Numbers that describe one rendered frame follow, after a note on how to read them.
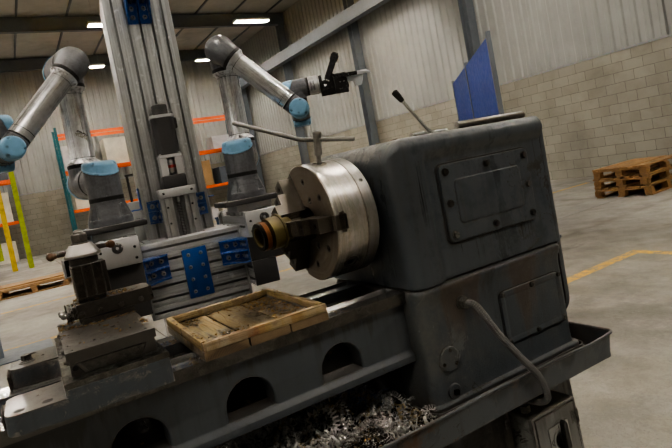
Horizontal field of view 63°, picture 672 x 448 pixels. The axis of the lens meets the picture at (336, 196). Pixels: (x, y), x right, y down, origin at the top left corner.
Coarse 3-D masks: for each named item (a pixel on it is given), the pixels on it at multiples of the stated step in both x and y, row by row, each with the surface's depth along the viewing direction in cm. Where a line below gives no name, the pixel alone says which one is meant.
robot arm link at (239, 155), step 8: (224, 144) 207; (232, 144) 205; (240, 144) 206; (248, 144) 208; (224, 152) 207; (232, 152) 205; (240, 152) 205; (248, 152) 207; (224, 160) 209; (232, 160) 206; (240, 160) 206; (248, 160) 207; (232, 168) 206; (240, 168) 206; (248, 168) 207; (256, 168) 211
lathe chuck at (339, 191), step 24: (312, 168) 141; (336, 168) 142; (312, 192) 141; (336, 192) 135; (360, 216) 136; (312, 240) 147; (336, 240) 135; (360, 240) 137; (312, 264) 149; (336, 264) 138; (360, 264) 144
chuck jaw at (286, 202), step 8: (288, 176) 152; (280, 184) 148; (288, 184) 149; (280, 192) 149; (288, 192) 148; (296, 192) 149; (280, 200) 145; (288, 200) 146; (296, 200) 147; (280, 208) 144; (288, 208) 145; (296, 208) 146; (304, 208) 147; (288, 216) 146; (296, 216) 148
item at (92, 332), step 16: (112, 320) 123; (128, 320) 119; (64, 336) 115; (80, 336) 112; (96, 336) 110; (112, 336) 107; (128, 336) 105; (144, 336) 107; (64, 352) 102; (80, 352) 101; (96, 352) 103; (112, 352) 104; (128, 352) 106; (144, 352) 107; (80, 368) 101; (96, 368) 103
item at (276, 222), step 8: (272, 216) 141; (280, 216) 140; (256, 224) 138; (264, 224) 138; (272, 224) 138; (280, 224) 139; (256, 232) 141; (264, 232) 137; (272, 232) 138; (280, 232) 138; (288, 232) 139; (256, 240) 142; (264, 240) 137; (272, 240) 137; (280, 240) 138; (288, 240) 139; (264, 248) 138; (272, 248) 141
